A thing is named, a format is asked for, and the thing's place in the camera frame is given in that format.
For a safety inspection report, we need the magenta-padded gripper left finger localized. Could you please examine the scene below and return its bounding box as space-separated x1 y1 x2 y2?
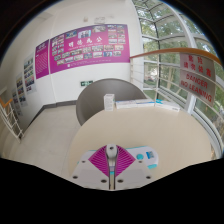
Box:
70 145 111 190

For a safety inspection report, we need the white photo wall panel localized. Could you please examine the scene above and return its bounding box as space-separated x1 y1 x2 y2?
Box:
15 73 27 106
11 88 19 108
23 54 37 94

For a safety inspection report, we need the clear warning sign red lettering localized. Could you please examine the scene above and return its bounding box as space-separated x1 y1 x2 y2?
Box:
178 52 216 107

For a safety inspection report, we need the narrow magenta text poster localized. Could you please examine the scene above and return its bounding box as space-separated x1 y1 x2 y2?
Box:
34 39 51 80

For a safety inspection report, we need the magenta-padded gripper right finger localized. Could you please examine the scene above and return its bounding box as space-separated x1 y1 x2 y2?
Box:
114 146 157 190

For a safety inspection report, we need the white stair railing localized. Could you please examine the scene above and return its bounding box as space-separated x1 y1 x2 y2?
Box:
0 97 25 144

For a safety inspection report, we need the grey round-backed chair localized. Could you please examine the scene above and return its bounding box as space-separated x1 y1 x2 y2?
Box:
75 78 148 127

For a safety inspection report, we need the small upright white box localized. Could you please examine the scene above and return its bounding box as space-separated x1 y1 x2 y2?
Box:
103 93 116 112

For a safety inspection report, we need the flat white and teal box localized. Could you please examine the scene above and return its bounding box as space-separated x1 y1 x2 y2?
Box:
154 98 181 113

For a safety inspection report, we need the white wall-mounted fixture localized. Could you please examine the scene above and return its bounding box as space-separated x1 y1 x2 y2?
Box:
94 16 107 25

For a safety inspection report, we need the green exit sign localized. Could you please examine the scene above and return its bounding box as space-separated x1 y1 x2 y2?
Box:
80 80 94 88

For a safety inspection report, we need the large magenta photo poster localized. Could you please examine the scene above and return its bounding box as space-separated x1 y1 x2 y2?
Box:
49 23 131 74

